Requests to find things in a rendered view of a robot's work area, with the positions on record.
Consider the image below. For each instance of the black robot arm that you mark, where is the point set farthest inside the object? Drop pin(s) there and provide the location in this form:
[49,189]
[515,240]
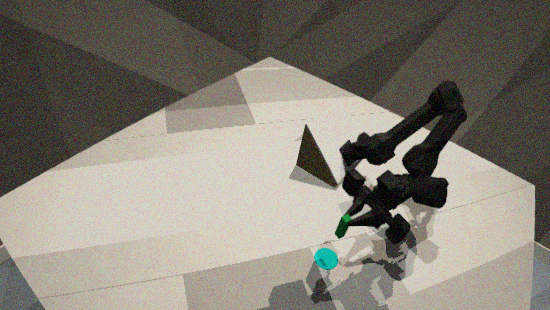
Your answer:
[421,160]

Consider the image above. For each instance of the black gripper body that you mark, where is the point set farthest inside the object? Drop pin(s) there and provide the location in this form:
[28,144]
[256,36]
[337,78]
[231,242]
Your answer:
[398,226]

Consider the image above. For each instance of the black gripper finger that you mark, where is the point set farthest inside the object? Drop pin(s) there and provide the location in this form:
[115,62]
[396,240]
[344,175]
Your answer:
[359,201]
[374,218]

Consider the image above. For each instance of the green rectangular post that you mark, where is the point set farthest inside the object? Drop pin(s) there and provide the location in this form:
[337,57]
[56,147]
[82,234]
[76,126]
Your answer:
[342,227]

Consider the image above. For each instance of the cyan circle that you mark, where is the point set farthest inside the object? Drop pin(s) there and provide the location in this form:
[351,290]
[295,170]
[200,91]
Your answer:
[326,258]

